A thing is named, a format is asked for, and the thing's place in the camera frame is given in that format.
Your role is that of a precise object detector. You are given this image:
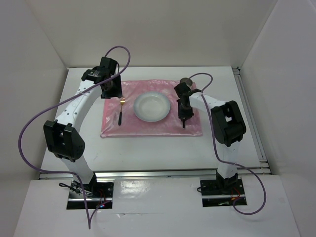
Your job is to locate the gold fork green handle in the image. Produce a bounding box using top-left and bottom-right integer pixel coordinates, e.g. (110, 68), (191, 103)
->
(118, 97), (125, 126)

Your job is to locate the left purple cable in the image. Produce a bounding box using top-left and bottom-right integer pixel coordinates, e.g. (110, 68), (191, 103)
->
(19, 46), (131, 230)

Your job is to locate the white ceramic bowl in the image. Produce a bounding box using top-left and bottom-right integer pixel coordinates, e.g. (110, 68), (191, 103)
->
(133, 91), (171, 122)

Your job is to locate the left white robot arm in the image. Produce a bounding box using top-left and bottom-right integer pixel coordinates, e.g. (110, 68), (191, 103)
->
(43, 57), (122, 197)

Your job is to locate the brown paper cup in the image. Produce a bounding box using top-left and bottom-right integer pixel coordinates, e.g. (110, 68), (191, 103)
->
(180, 78), (194, 90)

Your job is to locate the aluminium right side rail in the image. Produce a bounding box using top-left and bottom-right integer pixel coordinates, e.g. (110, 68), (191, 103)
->
(232, 67), (270, 169)

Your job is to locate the pink satin cloth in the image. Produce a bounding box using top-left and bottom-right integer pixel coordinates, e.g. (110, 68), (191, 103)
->
(100, 79), (202, 138)

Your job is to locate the aluminium rail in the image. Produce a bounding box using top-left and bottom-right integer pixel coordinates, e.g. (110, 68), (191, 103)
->
(232, 67), (270, 169)
(39, 166), (271, 182)

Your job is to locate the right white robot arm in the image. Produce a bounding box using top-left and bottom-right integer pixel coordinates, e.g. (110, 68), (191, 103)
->
(174, 78), (246, 195)

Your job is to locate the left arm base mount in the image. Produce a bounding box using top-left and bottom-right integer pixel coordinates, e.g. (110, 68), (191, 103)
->
(59, 181), (114, 210)

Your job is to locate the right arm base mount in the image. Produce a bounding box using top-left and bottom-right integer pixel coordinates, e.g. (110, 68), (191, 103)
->
(197, 179), (247, 207)

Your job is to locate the aluminium front rail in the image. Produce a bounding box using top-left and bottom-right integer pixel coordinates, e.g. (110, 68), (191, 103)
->
(39, 166), (271, 182)

